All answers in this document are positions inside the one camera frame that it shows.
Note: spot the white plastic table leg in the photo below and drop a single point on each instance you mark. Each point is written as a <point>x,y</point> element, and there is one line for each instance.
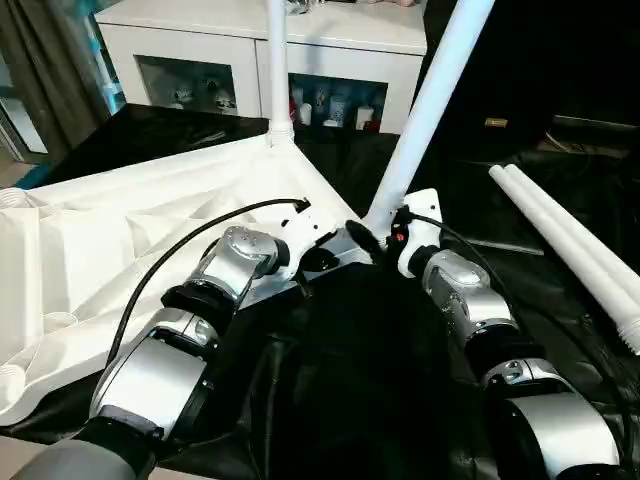
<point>430,100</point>
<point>550,240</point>
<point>277,65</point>
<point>575,230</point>

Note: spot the white plastic table top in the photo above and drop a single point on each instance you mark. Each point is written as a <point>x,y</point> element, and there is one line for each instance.
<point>125,250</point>

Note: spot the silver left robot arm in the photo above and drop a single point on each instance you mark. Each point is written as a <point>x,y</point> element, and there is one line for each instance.
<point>150,370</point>

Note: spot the black mat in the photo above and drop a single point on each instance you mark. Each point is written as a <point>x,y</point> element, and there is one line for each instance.
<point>360,375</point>

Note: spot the dark low bench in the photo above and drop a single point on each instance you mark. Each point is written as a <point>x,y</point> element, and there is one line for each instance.
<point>595,130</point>

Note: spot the black speaker with gold label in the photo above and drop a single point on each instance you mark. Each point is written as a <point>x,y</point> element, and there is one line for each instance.
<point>540,55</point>

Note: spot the clear glass jar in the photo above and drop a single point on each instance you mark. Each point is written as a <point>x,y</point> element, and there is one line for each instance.
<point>305,5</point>

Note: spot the white glass-door cabinet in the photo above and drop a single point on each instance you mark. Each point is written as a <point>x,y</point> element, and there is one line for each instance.
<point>200,35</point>

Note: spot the light blue plastic rack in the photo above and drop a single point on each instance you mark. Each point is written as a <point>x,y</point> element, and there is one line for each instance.
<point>107,70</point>

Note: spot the teal floor strip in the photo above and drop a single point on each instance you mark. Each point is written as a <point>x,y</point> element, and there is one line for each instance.
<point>37,172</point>

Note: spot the glass sliding door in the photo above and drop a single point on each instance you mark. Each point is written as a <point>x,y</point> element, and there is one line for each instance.
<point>20,120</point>

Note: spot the grey-brown curtain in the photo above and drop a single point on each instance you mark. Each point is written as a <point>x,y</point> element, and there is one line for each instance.
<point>45,70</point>

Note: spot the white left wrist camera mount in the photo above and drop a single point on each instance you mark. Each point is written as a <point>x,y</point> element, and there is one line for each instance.
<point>310,230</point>

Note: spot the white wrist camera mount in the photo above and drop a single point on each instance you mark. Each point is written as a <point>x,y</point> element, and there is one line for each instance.
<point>310,230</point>
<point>425,220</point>

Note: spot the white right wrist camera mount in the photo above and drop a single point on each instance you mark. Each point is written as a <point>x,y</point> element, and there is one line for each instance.
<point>425,220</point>

